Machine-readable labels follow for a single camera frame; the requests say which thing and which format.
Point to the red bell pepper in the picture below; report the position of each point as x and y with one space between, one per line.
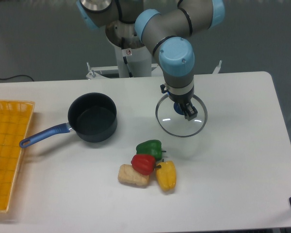
144 164

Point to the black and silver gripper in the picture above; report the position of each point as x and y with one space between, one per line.
182 96

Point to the dark saucepan with blue handle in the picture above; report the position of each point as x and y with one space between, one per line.
93 116

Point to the green bell pepper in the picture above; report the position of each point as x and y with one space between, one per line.
151 147

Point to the beige bread piece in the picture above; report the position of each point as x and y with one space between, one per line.
128 175

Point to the yellow woven basket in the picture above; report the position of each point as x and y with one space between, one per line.
15 118

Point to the yellow bell pepper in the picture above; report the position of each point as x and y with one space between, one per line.
166 175

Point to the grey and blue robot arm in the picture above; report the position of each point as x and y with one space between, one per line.
165 36

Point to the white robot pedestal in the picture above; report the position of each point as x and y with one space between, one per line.
132 57

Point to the glass lid with blue knob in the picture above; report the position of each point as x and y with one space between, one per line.
172 120

